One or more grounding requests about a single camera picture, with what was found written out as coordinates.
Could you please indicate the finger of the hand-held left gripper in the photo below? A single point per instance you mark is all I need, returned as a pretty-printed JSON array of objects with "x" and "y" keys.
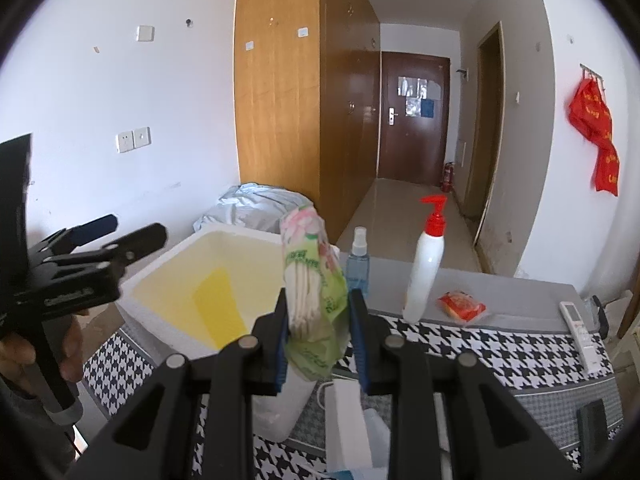
[
  {"x": 140, "y": 240},
  {"x": 95, "y": 226}
]

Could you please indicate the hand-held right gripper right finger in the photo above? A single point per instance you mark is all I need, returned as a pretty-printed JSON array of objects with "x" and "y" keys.
[{"x": 361, "y": 345}]

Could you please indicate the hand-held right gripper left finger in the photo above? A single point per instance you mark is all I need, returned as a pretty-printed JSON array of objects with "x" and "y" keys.
[{"x": 281, "y": 345}]

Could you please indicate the white foam box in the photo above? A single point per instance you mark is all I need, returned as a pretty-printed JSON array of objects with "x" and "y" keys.
[{"x": 165, "y": 285}]

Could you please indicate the green tissue packet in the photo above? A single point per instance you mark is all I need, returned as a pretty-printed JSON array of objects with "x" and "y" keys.
[{"x": 312, "y": 270}]

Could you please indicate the white foam roll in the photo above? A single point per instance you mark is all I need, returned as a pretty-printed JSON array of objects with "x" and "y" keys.
[{"x": 345, "y": 425}]

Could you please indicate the person's left forearm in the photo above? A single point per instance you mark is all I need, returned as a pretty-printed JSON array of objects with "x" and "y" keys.
[{"x": 30, "y": 425}]

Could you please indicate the person's left hand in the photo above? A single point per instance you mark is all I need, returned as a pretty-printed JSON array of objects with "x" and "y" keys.
[{"x": 72, "y": 350}]

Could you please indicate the blue spray bottle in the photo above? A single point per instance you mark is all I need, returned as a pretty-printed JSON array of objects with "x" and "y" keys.
[{"x": 357, "y": 270}]

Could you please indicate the yellow cloth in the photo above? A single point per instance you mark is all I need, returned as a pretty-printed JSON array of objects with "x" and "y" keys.
[{"x": 217, "y": 305}]

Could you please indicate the white red-pump bottle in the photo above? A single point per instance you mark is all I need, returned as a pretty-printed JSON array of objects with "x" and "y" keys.
[{"x": 424, "y": 270}]

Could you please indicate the red snack packet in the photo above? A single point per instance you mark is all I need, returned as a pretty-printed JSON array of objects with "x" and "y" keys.
[{"x": 461, "y": 306}]

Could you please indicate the light blue bedding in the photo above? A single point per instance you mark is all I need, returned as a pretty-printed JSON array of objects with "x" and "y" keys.
[{"x": 250, "y": 207}]

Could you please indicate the houndstooth tablecloth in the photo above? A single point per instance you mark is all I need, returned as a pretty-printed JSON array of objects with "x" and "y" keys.
[{"x": 500, "y": 350}]

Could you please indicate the red fire extinguisher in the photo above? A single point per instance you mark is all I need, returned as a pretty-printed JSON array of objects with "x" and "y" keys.
[{"x": 447, "y": 177}]

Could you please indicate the wooden wardrobe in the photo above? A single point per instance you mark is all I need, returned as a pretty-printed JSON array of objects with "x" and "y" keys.
[{"x": 285, "y": 100}]

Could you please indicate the dark brown door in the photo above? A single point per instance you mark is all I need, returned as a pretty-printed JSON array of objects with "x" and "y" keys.
[{"x": 412, "y": 145}]

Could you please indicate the white remote control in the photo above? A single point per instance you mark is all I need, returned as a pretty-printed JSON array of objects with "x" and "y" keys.
[{"x": 580, "y": 332}]

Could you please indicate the black phone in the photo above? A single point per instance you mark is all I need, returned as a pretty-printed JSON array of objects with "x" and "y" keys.
[{"x": 592, "y": 427}]

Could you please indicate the wooden side door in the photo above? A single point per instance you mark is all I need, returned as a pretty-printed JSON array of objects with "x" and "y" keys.
[{"x": 487, "y": 120}]

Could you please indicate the white wall switch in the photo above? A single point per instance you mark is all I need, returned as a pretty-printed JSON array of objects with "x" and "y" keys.
[{"x": 145, "y": 34}]

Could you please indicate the metal wall hook rack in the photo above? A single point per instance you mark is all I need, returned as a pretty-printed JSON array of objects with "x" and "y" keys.
[{"x": 592, "y": 71}]

